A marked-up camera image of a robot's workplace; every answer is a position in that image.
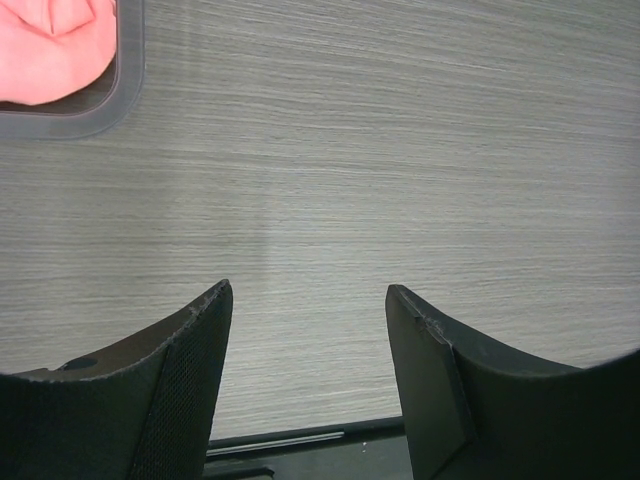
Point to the clear plastic bin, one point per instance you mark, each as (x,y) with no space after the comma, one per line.
(100,105)

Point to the salmon pink t shirt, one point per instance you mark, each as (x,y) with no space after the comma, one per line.
(52,49)

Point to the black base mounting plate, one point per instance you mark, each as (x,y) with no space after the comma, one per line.
(373,449)

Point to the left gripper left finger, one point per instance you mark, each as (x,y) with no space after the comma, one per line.
(140,408)

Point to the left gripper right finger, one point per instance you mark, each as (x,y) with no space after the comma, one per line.
(476,408)

